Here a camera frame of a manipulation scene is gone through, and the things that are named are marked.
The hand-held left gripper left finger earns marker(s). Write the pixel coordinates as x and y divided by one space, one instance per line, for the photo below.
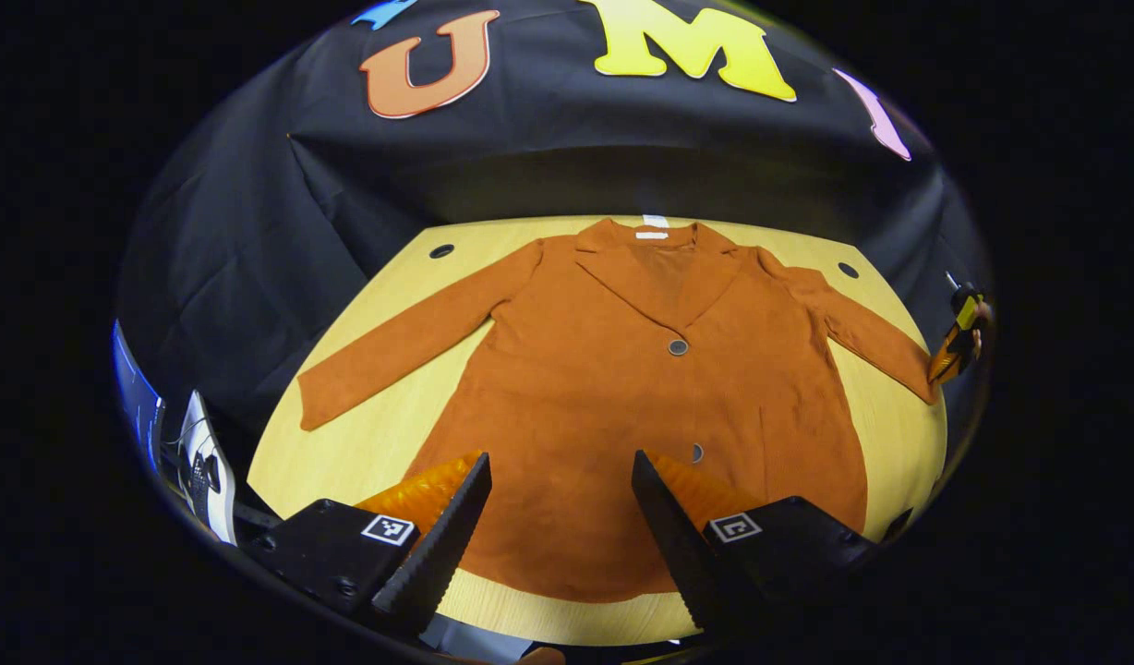
433 563

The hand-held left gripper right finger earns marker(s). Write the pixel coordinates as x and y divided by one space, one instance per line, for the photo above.
678 554

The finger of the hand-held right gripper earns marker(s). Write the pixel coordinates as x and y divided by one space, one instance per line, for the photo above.
946 356

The orange button-up jacket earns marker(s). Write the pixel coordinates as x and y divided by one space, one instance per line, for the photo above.
604 416

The white tape strip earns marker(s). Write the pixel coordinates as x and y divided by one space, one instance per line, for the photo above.
655 221

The black backdrop cloth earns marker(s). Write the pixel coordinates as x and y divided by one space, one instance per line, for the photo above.
253 277

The blue lit screen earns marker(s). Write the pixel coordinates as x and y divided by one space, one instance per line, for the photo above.
135 397

